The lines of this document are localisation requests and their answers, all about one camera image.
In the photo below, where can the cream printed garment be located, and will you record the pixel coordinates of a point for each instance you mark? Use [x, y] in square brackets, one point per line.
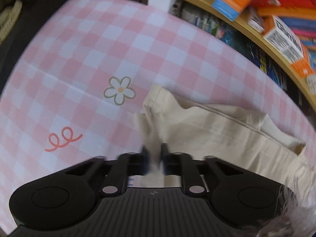
[245, 138]

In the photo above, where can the small white box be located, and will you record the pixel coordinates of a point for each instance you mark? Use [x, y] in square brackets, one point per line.
[255, 21]

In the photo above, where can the pink checkered table cloth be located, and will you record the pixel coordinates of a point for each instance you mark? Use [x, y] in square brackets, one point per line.
[69, 107]

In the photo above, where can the lying white orange box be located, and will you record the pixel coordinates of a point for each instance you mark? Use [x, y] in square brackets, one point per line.
[284, 40]

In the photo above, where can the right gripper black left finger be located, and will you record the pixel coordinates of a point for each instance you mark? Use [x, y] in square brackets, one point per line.
[119, 171]

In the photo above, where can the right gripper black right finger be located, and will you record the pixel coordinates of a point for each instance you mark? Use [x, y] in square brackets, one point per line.
[182, 165]

